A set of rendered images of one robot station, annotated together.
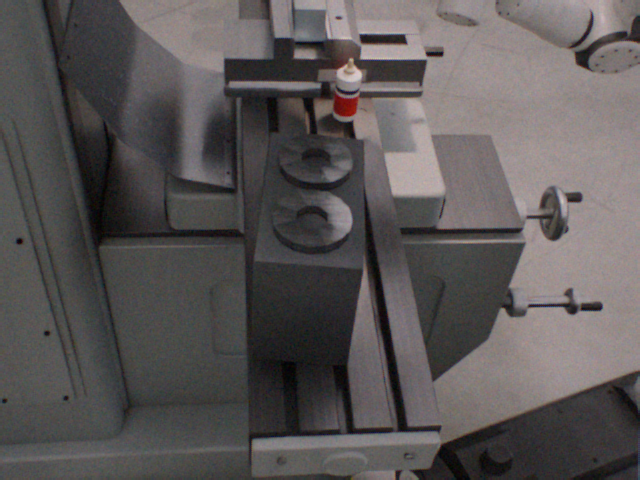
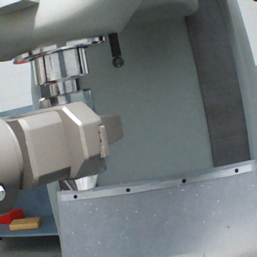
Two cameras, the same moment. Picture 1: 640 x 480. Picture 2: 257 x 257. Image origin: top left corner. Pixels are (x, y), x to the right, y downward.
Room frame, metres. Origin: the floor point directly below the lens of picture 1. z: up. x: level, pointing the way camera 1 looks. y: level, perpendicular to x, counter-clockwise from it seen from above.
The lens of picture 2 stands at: (1.32, -0.39, 1.27)
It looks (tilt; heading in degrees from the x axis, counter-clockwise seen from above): 5 degrees down; 111
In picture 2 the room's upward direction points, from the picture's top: 11 degrees counter-clockwise
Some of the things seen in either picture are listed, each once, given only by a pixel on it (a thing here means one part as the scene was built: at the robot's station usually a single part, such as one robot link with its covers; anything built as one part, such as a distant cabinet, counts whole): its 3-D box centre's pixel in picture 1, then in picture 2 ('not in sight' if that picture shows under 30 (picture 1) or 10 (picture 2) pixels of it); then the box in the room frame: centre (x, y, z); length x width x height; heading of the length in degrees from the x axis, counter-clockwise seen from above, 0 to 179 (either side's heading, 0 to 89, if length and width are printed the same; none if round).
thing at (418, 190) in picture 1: (302, 155); not in sight; (1.10, 0.05, 0.82); 0.50 x 0.35 x 0.12; 99
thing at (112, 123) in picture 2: not in sight; (100, 132); (1.13, 0.04, 1.23); 0.06 x 0.02 x 0.03; 74
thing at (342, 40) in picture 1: (340, 28); not in sight; (1.17, 0.01, 1.05); 0.12 x 0.06 x 0.04; 10
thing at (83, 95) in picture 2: not in sight; (65, 98); (1.10, 0.05, 1.26); 0.05 x 0.05 x 0.01
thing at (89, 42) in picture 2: not in sight; (57, 49); (1.10, 0.05, 1.31); 0.09 x 0.09 x 0.01
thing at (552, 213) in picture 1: (536, 213); not in sight; (1.18, -0.44, 0.66); 0.16 x 0.12 x 0.12; 99
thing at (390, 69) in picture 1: (323, 45); not in sight; (1.17, 0.03, 1.01); 0.35 x 0.15 x 0.11; 100
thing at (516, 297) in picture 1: (553, 301); not in sight; (1.05, -0.49, 0.54); 0.22 x 0.06 x 0.06; 99
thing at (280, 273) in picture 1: (309, 244); not in sight; (0.65, 0.01, 1.06); 0.22 x 0.12 x 0.20; 2
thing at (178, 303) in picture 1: (305, 278); not in sight; (1.11, 0.03, 0.46); 0.80 x 0.30 x 0.60; 99
